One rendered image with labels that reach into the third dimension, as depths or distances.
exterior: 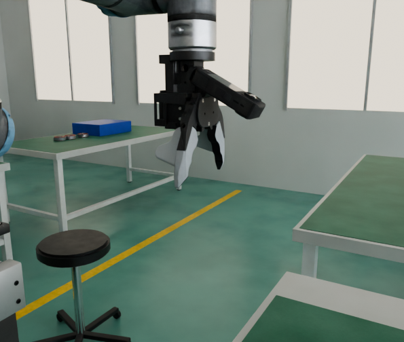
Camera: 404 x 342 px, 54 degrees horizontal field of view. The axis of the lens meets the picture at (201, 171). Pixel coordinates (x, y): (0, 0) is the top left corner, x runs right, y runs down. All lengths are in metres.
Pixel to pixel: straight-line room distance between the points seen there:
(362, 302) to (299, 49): 3.89
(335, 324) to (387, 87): 3.74
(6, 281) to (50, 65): 6.46
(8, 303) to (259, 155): 4.40
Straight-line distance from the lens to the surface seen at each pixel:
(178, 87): 0.64
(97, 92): 6.41
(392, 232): 1.68
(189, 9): 0.61
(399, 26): 4.62
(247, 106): 0.58
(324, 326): 1.03
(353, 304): 1.14
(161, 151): 0.61
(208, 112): 0.63
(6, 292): 0.80
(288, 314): 1.05
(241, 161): 5.12
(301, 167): 4.86
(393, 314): 1.14
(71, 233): 2.11
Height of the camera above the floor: 1.31
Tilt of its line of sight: 13 degrees down
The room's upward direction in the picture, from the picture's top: straight up
